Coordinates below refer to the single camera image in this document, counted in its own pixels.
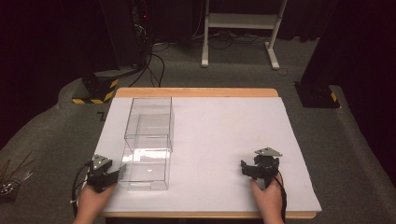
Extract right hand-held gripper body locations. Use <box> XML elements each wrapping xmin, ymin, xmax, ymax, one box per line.
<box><xmin>248</xmin><ymin>147</ymin><xmax>283</xmax><ymax>189</ymax></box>

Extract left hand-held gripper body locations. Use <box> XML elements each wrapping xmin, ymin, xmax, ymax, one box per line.
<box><xmin>86</xmin><ymin>154</ymin><xmax>120</xmax><ymax>193</ymax></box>

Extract clear acrylic box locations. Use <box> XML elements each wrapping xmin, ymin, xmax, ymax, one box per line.
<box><xmin>123</xmin><ymin>96</ymin><xmax>175</xmax><ymax>142</ymax></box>
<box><xmin>118</xmin><ymin>135</ymin><xmax>173</xmax><ymax>192</ymax></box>

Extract person's left hand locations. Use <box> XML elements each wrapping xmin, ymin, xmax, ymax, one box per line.
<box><xmin>73</xmin><ymin>182</ymin><xmax>118</xmax><ymax>224</ymax></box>

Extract person's right hand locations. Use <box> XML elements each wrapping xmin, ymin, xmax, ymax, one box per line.
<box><xmin>249</xmin><ymin>173</ymin><xmax>285</xmax><ymax>224</ymax></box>

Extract white paper sheet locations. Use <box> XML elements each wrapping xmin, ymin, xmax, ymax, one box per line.
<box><xmin>93</xmin><ymin>96</ymin><xmax>323</xmax><ymax>214</ymax></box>

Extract brown wooden chopsticks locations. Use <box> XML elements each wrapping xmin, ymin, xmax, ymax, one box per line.
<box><xmin>0</xmin><ymin>150</ymin><xmax>35</xmax><ymax>182</ymax></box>

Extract wooden table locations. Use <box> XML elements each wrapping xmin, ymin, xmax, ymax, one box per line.
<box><xmin>101</xmin><ymin>87</ymin><xmax>318</xmax><ymax>220</ymax></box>

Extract black stand with dark base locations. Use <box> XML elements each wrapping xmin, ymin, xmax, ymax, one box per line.
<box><xmin>293</xmin><ymin>0</ymin><xmax>396</xmax><ymax>109</ymax></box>

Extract black stand with striped base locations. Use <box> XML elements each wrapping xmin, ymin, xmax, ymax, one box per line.
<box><xmin>71</xmin><ymin>0</ymin><xmax>151</xmax><ymax>105</ymax></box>

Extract black utensil holder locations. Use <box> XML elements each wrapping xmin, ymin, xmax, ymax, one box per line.
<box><xmin>0</xmin><ymin>179</ymin><xmax>22</xmax><ymax>203</ymax></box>

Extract white metal stand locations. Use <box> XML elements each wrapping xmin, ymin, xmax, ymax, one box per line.
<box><xmin>201</xmin><ymin>0</ymin><xmax>288</xmax><ymax>71</ymax></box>

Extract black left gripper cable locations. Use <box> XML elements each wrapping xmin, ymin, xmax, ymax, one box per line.
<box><xmin>70</xmin><ymin>160</ymin><xmax>93</xmax><ymax>217</ymax></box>

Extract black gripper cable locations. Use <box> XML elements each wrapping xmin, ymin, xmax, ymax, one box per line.
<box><xmin>272</xmin><ymin>173</ymin><xmax>288</xmax><ymax>224</ymax></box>
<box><xmin>70</xmin><ymin>160</ymin><xmax>93</xmax><ymax>217</ymax></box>

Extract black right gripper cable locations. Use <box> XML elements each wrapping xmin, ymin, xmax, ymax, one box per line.
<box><xmin>272</xmin><ymin>173</ymin><xmax>288</xmax><ymax>224</ymax></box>

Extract black floor cables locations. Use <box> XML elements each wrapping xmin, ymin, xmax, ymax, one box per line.
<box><xmin>128</xmin><ymin>41</ymin><xmax>171</xmax><ymax>89</ymax></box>

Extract cables under white stand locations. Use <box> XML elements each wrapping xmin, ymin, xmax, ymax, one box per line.
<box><xmin>190</xmin><ymin>28</ymin><xmax>270</xmax><ymax>51</ymax></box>

